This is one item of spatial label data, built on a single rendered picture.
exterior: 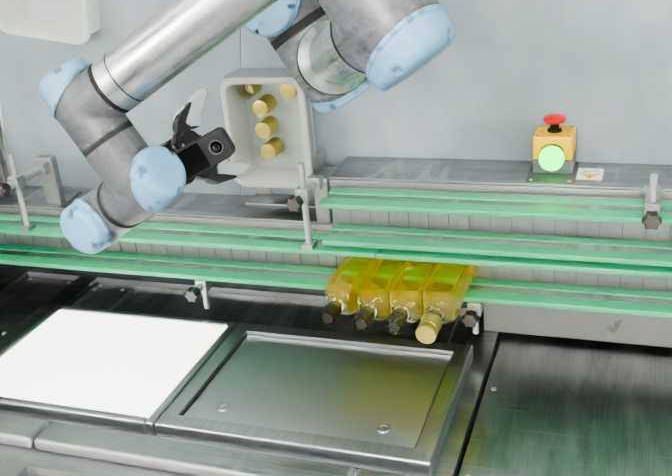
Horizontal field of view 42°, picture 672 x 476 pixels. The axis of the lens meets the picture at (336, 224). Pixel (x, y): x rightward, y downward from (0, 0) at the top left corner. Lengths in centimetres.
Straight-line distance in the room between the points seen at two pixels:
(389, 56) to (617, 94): 72
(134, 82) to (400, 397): 70
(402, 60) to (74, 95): 42
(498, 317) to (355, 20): 84
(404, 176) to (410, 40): 66
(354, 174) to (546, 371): 50
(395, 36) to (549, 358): 83
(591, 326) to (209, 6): 95
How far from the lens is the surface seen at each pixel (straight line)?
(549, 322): 168
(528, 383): 158
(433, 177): 161
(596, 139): 166
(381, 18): 99
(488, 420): 149
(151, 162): 112
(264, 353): 164
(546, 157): 157
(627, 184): 157
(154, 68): 110
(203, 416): 150
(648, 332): 167
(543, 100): 165
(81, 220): 120
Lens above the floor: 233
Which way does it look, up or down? 59 degrees down
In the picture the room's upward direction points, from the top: 141 degrees counter-clockwise
